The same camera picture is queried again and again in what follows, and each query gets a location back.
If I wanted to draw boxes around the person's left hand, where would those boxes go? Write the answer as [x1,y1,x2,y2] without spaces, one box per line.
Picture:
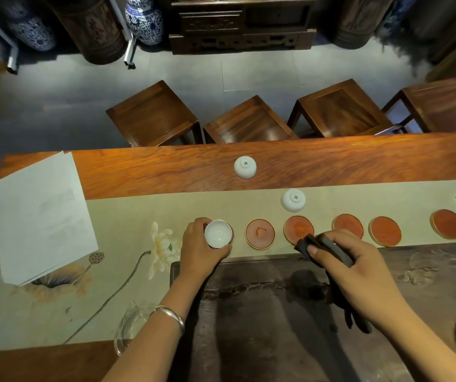
[178,217,233,288]

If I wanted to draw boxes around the person's right hand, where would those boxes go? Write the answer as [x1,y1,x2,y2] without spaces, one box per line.
[307,230,408,329]

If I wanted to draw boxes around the dark grey tea cloth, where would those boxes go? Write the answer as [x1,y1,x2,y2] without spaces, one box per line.
[294,233,372,335]

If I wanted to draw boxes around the person's right forearm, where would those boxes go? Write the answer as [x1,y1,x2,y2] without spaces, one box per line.
[373,303,456,382]

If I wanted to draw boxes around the round red coaster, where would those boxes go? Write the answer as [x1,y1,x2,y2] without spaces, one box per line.
[332,214,365,240]
[245,219,276,250]
[284,215,315,246]
[368,216,402,248]
[429,209,456,240]

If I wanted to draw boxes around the dark carved tea tray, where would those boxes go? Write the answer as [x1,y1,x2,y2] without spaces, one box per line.
[170,242,456,382]

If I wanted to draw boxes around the clear glass pitcher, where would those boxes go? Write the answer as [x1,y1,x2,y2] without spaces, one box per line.
[113,301,151,357]

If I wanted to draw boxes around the beige lotus print table runner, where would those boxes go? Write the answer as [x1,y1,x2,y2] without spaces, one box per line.
[0,180,456,347]

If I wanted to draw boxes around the wooden stool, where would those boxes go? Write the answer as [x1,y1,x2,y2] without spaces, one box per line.
[287,79,395,139]
[106,80,205,148]
[203,95,300,145]
[382,77,456,134]

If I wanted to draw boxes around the white paper sheets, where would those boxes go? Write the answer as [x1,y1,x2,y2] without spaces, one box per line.
[0,150,99,287]

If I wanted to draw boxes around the dark carved wooden cabinet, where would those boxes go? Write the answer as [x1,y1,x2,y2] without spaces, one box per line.
[168,0,318,55]

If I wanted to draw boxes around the carved wooden barrel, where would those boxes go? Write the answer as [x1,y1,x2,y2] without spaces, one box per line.
[332,0,396,50]
[47,0,128,66]

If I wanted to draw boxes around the blue and white porcelain vase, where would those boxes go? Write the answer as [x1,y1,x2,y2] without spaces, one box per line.
[377,0,409,38]
[5,0,57,51]
[124,0,164,46]

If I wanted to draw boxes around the silver bracelet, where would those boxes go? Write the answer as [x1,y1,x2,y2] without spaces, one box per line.
[150,306,185,335]

